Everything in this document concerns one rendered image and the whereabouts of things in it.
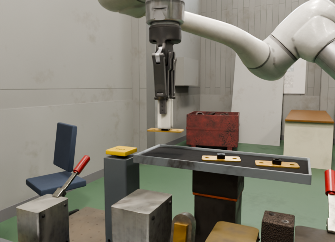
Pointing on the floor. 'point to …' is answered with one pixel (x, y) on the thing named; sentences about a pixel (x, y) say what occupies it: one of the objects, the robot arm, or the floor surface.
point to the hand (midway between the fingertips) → (165, 113)
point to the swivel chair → (66, 137)
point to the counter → (309, 137)
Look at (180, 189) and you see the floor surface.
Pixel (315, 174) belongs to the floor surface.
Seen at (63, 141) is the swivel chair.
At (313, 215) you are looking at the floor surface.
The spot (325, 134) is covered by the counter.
